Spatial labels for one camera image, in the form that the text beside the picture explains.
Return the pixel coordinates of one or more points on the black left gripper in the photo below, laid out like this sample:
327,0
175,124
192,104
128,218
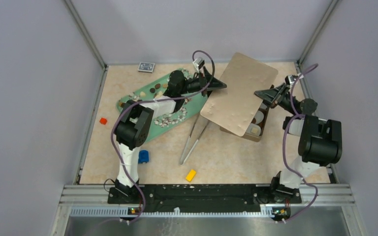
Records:
207,82

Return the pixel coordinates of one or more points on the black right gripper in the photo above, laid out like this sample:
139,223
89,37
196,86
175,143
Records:
275,96

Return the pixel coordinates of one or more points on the brown chocolate box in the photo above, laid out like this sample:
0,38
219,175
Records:
255,132

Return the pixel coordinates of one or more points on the green plastic tray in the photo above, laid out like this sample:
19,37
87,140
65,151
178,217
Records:
164,123

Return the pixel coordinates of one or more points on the tan box lid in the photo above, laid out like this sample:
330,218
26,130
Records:
234,107

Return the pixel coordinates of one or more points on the metal tweezers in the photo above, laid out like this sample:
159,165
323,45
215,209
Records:
196,132

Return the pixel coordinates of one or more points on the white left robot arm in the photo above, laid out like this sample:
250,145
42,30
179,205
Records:
133,125

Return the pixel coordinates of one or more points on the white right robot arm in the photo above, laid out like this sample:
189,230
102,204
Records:
320,140

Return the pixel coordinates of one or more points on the white cup bottom right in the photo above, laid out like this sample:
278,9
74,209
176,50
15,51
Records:
258,117

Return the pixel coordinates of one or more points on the playing card deck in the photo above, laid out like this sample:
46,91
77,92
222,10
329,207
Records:
146,67

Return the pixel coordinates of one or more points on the yellow block front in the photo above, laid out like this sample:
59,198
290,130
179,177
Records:
190,176

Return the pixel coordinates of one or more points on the blue toy car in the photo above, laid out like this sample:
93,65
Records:
143,157

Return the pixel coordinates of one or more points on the red small block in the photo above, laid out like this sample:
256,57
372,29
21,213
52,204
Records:
103,121

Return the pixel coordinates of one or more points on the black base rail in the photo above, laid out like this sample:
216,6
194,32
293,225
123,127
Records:
201,198

